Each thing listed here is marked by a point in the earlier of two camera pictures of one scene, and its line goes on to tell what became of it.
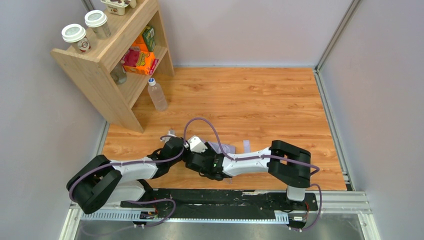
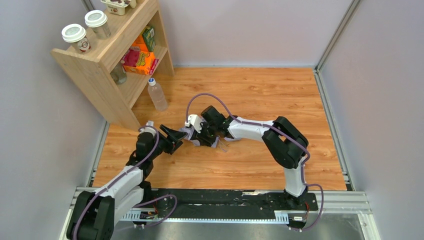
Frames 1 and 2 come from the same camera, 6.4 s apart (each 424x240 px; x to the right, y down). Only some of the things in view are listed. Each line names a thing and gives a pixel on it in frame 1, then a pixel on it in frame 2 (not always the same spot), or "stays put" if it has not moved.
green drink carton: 148,36 stays put
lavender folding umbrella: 229,149 to 188,133
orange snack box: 136,61 stays put
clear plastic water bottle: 157,95 stays put
